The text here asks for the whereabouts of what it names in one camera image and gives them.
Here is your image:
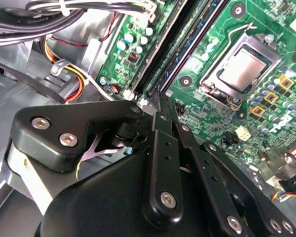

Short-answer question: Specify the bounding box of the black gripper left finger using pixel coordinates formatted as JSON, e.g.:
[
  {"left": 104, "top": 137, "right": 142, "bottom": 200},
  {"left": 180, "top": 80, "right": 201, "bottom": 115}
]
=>
[{"left": 9, "top": 91, "right": 185, "bottom": 223}]

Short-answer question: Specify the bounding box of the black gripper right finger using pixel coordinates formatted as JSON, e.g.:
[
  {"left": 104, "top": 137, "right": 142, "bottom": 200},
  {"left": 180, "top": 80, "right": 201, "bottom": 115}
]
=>
[{"left": 164, "top": 95, "right": 296, "bottom": 237}]

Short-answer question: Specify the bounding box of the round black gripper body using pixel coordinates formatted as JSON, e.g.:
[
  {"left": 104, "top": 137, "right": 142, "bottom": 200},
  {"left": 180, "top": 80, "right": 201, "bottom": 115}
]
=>
[{"left": 34, "top": 154, "right": 229, "bottom": 237}]

